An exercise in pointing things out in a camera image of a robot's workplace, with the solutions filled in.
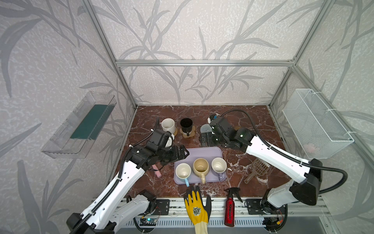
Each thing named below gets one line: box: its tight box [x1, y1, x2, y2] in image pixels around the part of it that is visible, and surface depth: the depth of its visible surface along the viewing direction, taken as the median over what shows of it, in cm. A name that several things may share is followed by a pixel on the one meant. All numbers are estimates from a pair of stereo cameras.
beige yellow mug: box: [192, 157, 210, 185], surface depth 81 cm
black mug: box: [180, 117, 193, 137], surface depth 98 cm
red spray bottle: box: [224, 187, 244, 227], surface depth 72 cm
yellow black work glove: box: [184, 185, 212, 234], surface depth 72 cm
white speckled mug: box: [159, 117, 176, 137], surface depth 101 cm
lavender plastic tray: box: [173, 146, 226, 185], surface depth 84 cm
